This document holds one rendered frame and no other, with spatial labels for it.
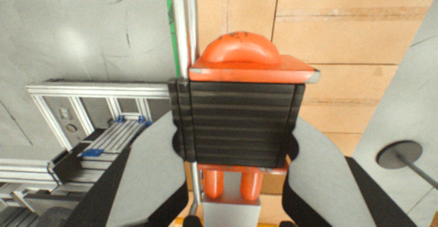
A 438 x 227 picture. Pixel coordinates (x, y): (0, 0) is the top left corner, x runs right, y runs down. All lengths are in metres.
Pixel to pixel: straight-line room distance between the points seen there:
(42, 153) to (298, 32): 1.13
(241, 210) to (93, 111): 1.63
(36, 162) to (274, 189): 0.82
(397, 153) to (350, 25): 1.79
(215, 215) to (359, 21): 0.89
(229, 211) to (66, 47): 1.84
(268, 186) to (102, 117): 1.52
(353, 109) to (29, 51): 2.47
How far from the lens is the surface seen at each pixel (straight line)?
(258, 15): 0.78
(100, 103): 1.65
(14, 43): 2.24
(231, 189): 0.20
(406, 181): 2.98
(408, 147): 2.48
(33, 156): 0.91
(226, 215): 0.21
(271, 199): 0.47
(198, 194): 0.18
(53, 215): 0.82
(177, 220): 0.56
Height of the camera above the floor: 1.31
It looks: 62 degrees down
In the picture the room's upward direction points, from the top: 173 degrees counter-clockwise
